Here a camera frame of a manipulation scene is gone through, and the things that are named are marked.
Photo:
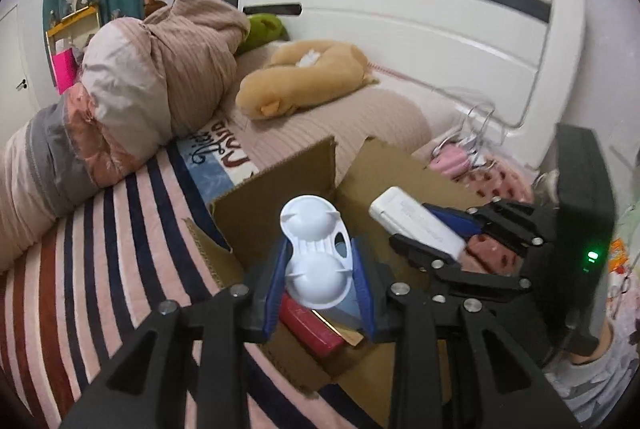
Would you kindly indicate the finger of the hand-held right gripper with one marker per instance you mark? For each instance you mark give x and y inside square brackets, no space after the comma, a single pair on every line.
[450,215]
[417,253]

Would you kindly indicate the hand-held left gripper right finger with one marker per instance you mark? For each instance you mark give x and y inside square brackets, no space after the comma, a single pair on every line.
[361,284]

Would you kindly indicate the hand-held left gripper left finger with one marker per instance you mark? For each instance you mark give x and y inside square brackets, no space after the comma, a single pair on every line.
[277,289]

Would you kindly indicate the light blue square device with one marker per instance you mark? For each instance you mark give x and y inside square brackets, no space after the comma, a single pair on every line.
[346,309]

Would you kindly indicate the white power bank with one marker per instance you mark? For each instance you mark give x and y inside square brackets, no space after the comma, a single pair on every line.
[410,219]

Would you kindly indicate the white double-dome plastic case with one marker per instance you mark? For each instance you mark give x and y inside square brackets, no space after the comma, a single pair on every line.
[312,274]

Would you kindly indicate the pink spray bottle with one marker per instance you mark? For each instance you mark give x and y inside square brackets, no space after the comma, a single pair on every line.
[310,326]

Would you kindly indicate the gold lipstick tube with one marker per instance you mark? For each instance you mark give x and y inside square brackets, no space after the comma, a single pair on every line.
[345,331]

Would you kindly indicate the brown cardboard box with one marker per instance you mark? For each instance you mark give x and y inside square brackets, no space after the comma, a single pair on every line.
[300,174]

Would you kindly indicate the person's right forearm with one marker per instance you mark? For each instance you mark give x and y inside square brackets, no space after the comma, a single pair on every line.
[600,389]

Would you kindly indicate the pink pouch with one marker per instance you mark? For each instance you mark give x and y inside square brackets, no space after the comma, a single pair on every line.
[452,159]

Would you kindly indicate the pink dotted cloth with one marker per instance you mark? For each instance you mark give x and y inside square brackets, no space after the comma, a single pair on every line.
[500,189]

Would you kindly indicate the white bed headboard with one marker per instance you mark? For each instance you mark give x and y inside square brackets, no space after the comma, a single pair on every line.
[400,29]

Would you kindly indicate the tan plush bear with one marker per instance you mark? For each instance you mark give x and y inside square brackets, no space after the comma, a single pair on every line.
[310,74]

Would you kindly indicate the pink and grey duvet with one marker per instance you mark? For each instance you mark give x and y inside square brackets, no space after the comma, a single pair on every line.
[150,84]

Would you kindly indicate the green plush toy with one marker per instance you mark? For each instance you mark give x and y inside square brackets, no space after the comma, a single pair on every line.
[262,31]

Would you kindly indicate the bright pink bag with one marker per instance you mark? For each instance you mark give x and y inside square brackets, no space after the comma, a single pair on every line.
[64,71]

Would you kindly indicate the yellow cabinet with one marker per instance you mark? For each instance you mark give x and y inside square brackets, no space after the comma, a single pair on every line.
[75,19]

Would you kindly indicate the white door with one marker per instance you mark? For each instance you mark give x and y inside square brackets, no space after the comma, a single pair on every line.
[15,74]

